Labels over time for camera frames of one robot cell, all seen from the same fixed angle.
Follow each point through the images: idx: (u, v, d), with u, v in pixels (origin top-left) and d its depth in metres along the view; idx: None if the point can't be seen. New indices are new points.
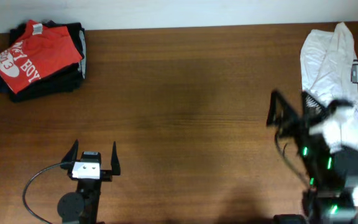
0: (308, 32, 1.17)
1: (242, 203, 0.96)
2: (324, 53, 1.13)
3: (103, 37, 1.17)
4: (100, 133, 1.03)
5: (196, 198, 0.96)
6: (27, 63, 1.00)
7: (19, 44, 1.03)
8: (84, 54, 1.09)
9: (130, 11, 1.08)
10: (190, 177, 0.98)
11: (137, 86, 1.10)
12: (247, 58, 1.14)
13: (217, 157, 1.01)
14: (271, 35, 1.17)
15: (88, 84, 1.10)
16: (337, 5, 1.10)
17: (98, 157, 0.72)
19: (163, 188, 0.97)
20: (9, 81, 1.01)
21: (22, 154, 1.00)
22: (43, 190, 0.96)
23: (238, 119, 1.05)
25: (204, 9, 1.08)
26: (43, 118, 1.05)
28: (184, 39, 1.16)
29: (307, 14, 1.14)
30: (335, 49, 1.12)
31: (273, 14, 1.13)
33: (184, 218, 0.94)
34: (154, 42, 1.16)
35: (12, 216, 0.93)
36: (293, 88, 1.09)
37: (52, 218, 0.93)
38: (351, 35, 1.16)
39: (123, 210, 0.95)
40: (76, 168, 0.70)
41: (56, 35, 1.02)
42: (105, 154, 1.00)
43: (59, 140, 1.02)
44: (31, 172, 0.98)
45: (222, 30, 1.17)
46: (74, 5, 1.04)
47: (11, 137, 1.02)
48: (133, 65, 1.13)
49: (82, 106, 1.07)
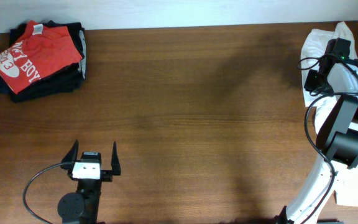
0: (309, 31, 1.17)
1: (242, 203, 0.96)
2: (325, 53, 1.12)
3: (103, 37, 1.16)
4: (100, 133, 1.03)
5: (196, 198, 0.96)
6: (27, 64, 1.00)
7: (19, 44, 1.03)
8: (84, 54, 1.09)
9: (130, 11, 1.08)
10: (191, 176, 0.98)
11: (137, 86, 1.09)
12: (248, 58, 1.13)
13: (216, 157, 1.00)
14: (271, 35, 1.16)
15: (88, 84, 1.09)
16: (338, 4, 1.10)
17: (98, 157, 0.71)
19: (164, 188, 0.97)
20: (9, 82, 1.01)
21: (23, 155, 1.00)
22: (43, 190, 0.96)
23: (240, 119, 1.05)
25: (204, 9, 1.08)
26: (43, 118, 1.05)
28: (184, 38, 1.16)
29: (307, 13, 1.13)
30: None
31: (274, 14, 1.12)
33: (184, 218, 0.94)
34: (154, 42, 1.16)
35: (13, 217, 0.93)
36: (293, 88, 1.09)
37: (53, 219, 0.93)
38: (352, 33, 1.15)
39: (123, 210, 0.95)
40: (76, 168, 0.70)
41: (56, 35, 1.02)
42: (105, 154, 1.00)
43: (59, 140, 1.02)
44: (31, 172, 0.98)
45: (222, 30, 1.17)
46: (74, 5, 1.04)
47: (11, 137, 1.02)
48: (132, 65, 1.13)
49: (82, 106, 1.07)
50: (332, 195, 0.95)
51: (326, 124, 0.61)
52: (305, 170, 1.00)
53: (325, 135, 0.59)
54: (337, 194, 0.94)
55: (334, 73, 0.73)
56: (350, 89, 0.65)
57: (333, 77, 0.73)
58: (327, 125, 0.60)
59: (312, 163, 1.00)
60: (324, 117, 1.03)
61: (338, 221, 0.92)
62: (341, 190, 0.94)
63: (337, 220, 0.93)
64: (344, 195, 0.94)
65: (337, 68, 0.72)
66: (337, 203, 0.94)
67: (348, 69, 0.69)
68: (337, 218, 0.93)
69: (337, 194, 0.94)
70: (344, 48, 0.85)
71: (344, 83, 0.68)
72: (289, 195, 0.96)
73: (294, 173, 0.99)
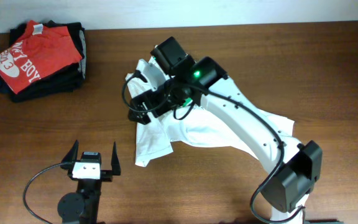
0: (308, 32, 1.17)
1: (242, 203, 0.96)
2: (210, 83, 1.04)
3: (103, 37, 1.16)
4: (100, 132, 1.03)
5: (196, 198, 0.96)
6: (27, 63, 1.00)
7: (19, 44, 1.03)
8: (84, 54, 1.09)
9: (130, 10, 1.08)
10: (191, 177, 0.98)
11: (131, 86, 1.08)
12: (247, 58, 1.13)
13: (216, 157, 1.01)
14: (271, 35, 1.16)
15: (88, 84, 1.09)
16: (337, 4, 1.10)
17: (99, 157, 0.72)
19: (164, 188, 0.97)
20: (9, 82, 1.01)
21: (22, 155, 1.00)
22: (43, 190, 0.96)
23: (178, 139, 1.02)
25: (204, 8, 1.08)
26: (43, 118, 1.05)
28: (184, 38, 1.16)
29: (306, 13, 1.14)
30: None
31: (273, 13, 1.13)
33: (184, 218, 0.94)
34: (154, 42, 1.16)
35: (12, 216, 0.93)
36: (293, 88, 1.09)
37: (52, 218, 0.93)
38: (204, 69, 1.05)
39: (123, 210, 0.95)
40: (76, 168, 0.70)
41: (56, 35, 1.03)
42: (105, 154, 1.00)
43: (58, 140, 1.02)
44: (31, 172, 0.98)
45: (222, 30, 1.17)
46: (74, 5, 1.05)
47: (10, 137, 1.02)
48: (133, 65, 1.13)
49: (82, 106, 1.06)
50: (333, 195, 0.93)
51: (276, 194, 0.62)
52: None
53: (284, 205, 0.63)
54: (337, 195, 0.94)
55: (194, 96, 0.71)
56: (222, 106, 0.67)
57: (212, 106, 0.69)
58: (279, 198, 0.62)
59: None
60: (324, 118, 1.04)
61: (338, 221, 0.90)
62: (341, 190, 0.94)
63: (337, 219, 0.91)
64: (344, 195, 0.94)
65: (198, 94, 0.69)
66: (337, 203, 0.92)
67: (225, 99, 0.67)
68: (337, 218, 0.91)
69: (337, 194, 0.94)
70: (172, 53, 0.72)
71: (226, 116, 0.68)
72: None
73: None
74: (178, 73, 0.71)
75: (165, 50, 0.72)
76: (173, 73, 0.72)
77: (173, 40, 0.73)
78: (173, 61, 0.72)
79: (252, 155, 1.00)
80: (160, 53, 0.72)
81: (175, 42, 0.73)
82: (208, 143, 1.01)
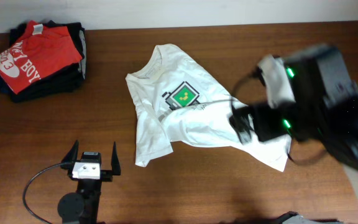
0: (309, 32, 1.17)
1: (242, 203, 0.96)
2: (201, 86, 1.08)
3: (103, 37, 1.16)
4: (100, 133, 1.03)
5: (196, 198, 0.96)
6: (27, 64, 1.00)
7: (19, 44, 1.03)
8: (84, 54, 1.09)
9: (130, 11, 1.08)
10: (191, 177, 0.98)
11: (131, 86, 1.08)
12: (247, 58, 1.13)
13: (216, 157, 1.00)
14: (271, 35, 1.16)
15: (88, 84, 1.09)
16: (338, 4, 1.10)
17: (98, 157, 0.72)
19: (164, 188, 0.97)
20: (9, 82, 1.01)
21: (22, 155, 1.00)
22: (43, 190, 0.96)
23: (179, 139, 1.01)
25: (204, 9, 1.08)
26: (43, 118, 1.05)
28: (184, 38, 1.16)
29: (307, 14, 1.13)
30: (202, 79, 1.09)
31: (274, 13, 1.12)
33: (184, 218, 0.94)
34: (154, 42, 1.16)
35: (12, 216, 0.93)
36: None
37: (52, 218, 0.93)
38: (198, 70, 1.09)
39: (123, 210, 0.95)
40: (76, 167, 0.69)
41: (56, 35, 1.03)
42: (105, 154, 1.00)
43: (58, 140, 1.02)
44: (31, 172, 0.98)
45: (222, 30, 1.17)
46: (74, 5, 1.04)
47: (10, 138, 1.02)
48: (133, 65, 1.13)
49: (82, 107, 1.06)
50: None
51: None
52: (305, 170, 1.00)
53: None
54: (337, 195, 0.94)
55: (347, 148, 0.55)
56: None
57: None
58: None
59: (312, 163, 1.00)
60: None
61: (338, 221, 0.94)
62: None
63: (337, 219, 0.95)
64: None
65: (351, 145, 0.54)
66: None
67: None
68: (337, 218, 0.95)
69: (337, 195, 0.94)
70: (330, 76, 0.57)
71: None
72: (289, 195, 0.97)
73: (294, 173, 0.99)
74: (342, 122, 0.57)
75: (319, 61, 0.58)
76: (329, 107, 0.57)
77: (337, 57, 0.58)
78: (332, 88, 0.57)
79: (253, 156, 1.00)
80: (324, 66, 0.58)
81: (340, 58, 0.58)
82: (208, 142, 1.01)
